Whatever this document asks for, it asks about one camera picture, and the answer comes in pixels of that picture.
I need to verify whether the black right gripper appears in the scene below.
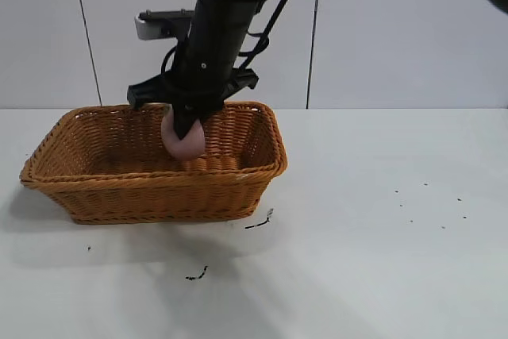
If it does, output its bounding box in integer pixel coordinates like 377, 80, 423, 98
127, 0, 260, 142

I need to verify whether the pink peach with green leaf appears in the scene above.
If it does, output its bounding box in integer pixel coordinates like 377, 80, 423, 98
160, 105, 206, 162

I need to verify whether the brown woven wicker basket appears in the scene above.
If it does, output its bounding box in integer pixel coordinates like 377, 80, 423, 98
19, 101, 289, 225

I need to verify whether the black camera cable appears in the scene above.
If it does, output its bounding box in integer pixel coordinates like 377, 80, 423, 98
160, 39, 191, 78

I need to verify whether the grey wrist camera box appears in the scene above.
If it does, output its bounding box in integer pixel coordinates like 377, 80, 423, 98
133, 8, 197, 41

